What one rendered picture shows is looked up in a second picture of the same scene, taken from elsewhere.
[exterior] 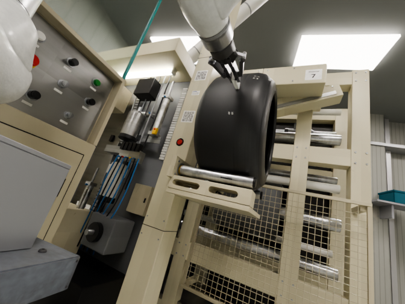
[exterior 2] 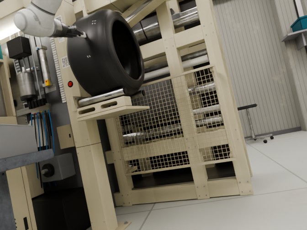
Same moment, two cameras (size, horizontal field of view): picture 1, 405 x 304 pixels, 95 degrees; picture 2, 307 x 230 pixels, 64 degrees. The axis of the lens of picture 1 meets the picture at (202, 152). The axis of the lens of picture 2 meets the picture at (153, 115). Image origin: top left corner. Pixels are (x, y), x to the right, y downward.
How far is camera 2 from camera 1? 0.81 m
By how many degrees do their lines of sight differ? 16
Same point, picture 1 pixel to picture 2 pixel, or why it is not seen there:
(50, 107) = not seen: outside the picture
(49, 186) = (32, 133)
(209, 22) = (46, 33)
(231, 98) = (84, 46)
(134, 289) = (91, 183)
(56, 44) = not seen: outside the picture
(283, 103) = (137, 8)
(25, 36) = not seen: outside the picture
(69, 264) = (50, 150)
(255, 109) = (101, 48)
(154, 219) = (81, 141)
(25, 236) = (34, 148)
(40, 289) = (48, 156)
